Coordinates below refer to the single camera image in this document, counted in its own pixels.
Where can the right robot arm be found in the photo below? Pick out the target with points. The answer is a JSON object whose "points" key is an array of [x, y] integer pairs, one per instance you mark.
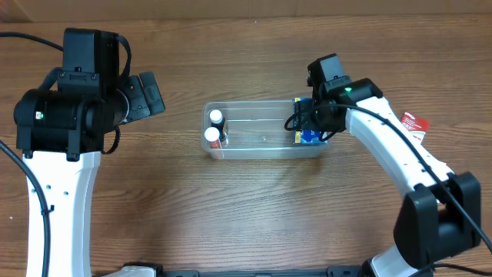
{"points": [[441, 211]]}

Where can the orange bottle white cap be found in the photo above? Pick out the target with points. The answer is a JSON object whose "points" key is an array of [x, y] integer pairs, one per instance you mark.
{"points": [[213, 137]]}

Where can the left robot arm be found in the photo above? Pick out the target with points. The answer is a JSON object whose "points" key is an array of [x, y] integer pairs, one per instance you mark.
{"points": [[61, 129]]}

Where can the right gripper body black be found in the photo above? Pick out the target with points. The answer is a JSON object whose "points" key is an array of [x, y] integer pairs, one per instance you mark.
{"points": [[320, 121]]}

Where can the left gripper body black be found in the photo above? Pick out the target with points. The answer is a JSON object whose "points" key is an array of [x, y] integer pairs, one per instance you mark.
{"points": [[137, 98]]}

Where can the clear plastic container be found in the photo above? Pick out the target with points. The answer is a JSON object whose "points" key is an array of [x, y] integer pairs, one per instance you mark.
{"points": [[255, 130]]}

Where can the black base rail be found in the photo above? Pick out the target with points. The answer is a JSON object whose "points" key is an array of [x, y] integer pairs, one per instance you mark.
{"points": [[145, 269]]}

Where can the red medicine box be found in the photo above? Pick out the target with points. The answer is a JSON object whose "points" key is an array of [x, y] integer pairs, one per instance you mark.
{"points": [[416, 126]]}

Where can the blue yellow VapoDrops box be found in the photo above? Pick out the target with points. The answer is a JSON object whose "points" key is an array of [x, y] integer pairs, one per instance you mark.
{"points": [[305, 131]]}

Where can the black bottle white cap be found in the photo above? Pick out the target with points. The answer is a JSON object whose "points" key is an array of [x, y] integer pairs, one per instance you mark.
{"points": [[219, 122]]}

